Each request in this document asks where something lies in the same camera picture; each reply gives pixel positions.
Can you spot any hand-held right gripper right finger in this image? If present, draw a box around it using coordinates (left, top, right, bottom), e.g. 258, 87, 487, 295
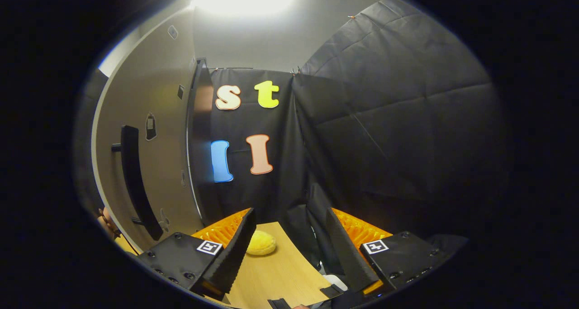
326, 207, 453, 296

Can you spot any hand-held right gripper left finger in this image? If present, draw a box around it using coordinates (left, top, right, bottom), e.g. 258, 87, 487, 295
136, 207, 257, 300

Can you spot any yellow knitted coaster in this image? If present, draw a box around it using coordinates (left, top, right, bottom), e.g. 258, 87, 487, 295
246, 230, 277, 256

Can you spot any black cabinet door handle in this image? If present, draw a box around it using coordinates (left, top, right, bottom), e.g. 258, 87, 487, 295
111, 125, 164, 242

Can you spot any beige cabinet door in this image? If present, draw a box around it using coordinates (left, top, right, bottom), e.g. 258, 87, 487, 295
92, 6, 205, 252

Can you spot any white rounded object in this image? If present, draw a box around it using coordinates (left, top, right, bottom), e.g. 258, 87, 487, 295
322, 274, 349, 292

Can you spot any black backdrop cloth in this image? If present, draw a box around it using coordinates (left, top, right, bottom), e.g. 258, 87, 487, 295
72, 0, 514, 278

